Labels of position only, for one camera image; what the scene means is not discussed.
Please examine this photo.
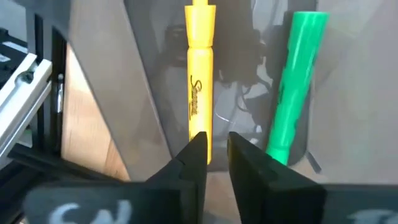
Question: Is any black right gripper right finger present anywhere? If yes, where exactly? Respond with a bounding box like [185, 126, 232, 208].
[228, 131, 398, 224]

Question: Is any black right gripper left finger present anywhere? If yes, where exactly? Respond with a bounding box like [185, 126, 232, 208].
[23, 131, 208, 224]

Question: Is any yellow Sharpie highlighter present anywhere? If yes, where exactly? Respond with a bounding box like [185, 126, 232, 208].
[184, 0, 217, 165]

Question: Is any green highlighter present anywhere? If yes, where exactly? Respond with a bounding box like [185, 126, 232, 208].
[265, 11, 330, 166]

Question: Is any aluminium extrusion bar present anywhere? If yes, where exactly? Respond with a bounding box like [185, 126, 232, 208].
[0, 51, 53, 162]

